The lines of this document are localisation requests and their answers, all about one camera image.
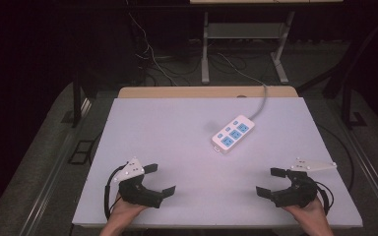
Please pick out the grey metal stand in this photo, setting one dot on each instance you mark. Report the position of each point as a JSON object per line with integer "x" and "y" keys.
{"x": 244, "y": 31}

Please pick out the black metal stand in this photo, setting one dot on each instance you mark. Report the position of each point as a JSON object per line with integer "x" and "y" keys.
{"x": 77, "y": 98}
{"x": 349, "y": 101}

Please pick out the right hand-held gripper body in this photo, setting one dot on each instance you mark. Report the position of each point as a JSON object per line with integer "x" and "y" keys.
{"x": 300, "y": 193}

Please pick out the white power strip blue sockets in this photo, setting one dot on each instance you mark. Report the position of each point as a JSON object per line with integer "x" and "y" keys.
{"x": 233, "y": 134}

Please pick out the person's right hand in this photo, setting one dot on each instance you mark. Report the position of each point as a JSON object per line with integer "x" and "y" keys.
{"x": 308, "y": 213}

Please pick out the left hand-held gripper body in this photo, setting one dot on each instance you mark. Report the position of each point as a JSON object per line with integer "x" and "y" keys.
{"x": 134, "y": 191}

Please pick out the person's left hand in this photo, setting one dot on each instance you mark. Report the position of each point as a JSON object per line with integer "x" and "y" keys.
{"x": 124, "y": 211}

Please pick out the wooden table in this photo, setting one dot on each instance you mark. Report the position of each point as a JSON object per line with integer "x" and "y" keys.
{"x": 206, "y": 92}

